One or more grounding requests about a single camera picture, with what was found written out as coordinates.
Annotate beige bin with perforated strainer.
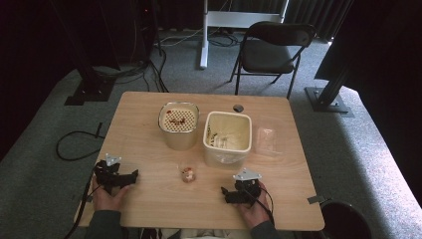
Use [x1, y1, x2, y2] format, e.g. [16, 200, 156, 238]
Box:
[157, 101, 201, 151]

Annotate person's left hand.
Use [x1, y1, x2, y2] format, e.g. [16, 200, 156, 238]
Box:
[92, 176, 131, 212]

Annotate black metal stand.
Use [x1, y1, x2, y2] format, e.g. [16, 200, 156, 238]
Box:
[49, 0, 117, 107]
[304, 49, 355, 119]

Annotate left hand-held gripper cable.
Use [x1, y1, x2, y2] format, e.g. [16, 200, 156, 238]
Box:
[63, 169, 98, 239]

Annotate black folding chair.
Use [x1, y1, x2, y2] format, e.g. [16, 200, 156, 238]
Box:
[229, 21, 317, 101]

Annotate clear plastic food container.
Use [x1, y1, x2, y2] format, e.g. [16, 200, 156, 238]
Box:
[254, 125, 284, 157]

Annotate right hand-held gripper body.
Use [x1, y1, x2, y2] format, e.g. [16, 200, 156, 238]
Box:
[228, 167, 263, 205]

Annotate right hand-held gripper cable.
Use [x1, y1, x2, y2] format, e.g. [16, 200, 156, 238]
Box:
[244, 187, 277, 227]

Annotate bundle of black floor cables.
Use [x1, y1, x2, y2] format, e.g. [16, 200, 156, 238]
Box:
[93, 43, 171, 94]

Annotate white floor cable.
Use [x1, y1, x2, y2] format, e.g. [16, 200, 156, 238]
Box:
[158, 27, 204, 48]

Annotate dark curtain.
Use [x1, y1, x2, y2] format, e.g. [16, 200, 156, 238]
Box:
[285, 0, 354, 43]

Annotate white square bin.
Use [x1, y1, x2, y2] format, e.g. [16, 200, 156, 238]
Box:
[202, 111, 253, 169]

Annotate hand-held gripper cable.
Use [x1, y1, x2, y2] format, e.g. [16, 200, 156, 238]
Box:
[244, 187, 277, 227]
[63, 169, 98, 239]

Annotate white desk frame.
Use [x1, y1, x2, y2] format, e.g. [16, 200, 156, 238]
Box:
[199, 0, 291, 70]

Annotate black round bin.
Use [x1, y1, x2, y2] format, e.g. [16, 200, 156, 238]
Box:
[319, 200, 373, 239]

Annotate small clear cup with food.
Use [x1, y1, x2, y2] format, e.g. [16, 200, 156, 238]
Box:
[178, 160, 197, 184]

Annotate grey tape piece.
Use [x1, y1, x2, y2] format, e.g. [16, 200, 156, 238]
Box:
[307, 195, 328, 205]

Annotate person's right hand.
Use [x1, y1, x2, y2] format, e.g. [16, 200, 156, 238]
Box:
[236, 180, 273, 229]

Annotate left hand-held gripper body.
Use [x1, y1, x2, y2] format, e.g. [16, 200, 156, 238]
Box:
[94, 152, 127, 195]

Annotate black looped floor cable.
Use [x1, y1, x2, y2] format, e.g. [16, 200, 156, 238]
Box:
[55, 121, 106, 162]

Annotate person's lap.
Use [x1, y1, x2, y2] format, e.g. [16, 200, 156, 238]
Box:
[141, 227, 254, 239]

